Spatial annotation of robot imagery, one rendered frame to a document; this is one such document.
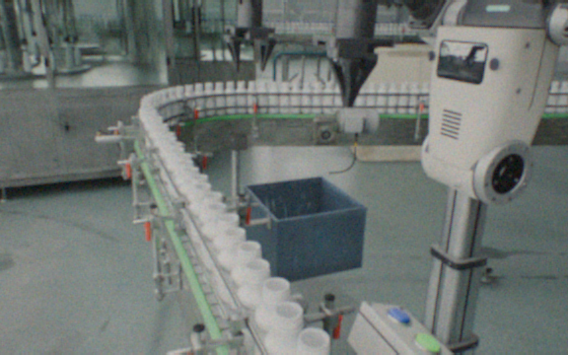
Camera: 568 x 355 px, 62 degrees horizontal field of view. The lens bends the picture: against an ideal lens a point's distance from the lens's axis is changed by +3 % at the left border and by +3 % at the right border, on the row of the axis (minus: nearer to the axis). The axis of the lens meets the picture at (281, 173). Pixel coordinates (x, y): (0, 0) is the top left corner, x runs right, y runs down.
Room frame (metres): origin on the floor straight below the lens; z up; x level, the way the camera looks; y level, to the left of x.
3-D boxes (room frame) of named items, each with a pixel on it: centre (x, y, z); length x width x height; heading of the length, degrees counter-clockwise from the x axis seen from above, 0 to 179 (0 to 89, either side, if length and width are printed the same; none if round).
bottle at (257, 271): (0.62, 0.03, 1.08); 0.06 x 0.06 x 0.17
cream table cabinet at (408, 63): (5.16, -1.36, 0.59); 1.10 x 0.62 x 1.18; 95
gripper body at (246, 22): (1.10, 0.08, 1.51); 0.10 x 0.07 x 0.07; 114
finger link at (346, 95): (0.69, -0.11, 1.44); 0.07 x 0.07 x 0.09; 22
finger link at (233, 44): (1.10, 0.09, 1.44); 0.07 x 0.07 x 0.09; 24
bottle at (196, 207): (0.94, 0.17, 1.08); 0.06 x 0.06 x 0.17
